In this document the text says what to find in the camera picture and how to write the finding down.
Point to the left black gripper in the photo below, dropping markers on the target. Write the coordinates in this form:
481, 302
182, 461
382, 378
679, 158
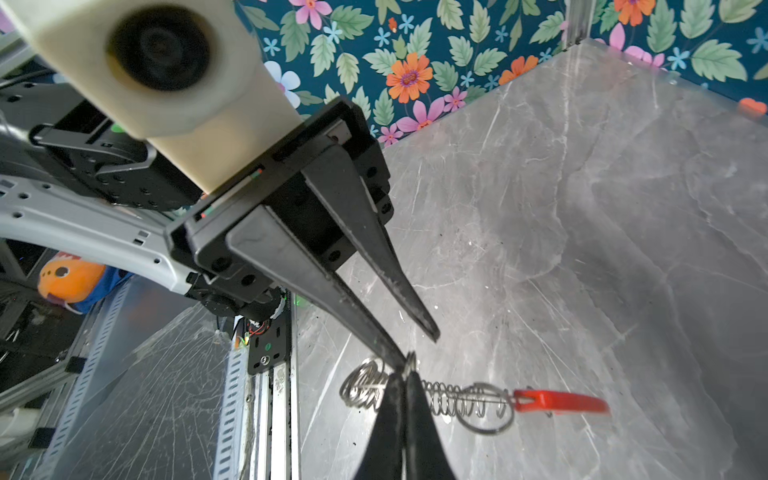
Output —
337, 200

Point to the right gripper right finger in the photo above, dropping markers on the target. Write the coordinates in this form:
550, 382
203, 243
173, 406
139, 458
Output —
424, 454

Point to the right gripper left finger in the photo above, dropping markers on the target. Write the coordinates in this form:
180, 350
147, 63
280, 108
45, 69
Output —
384, 456

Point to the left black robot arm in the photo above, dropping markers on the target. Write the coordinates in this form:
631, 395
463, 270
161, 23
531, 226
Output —
52, 134

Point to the orange blue plush toy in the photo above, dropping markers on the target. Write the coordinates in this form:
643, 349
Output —
76, 284

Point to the aluminium front rail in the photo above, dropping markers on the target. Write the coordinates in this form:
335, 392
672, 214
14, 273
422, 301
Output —
258, 434

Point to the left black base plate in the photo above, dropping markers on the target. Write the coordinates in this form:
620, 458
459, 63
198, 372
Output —
270, 340

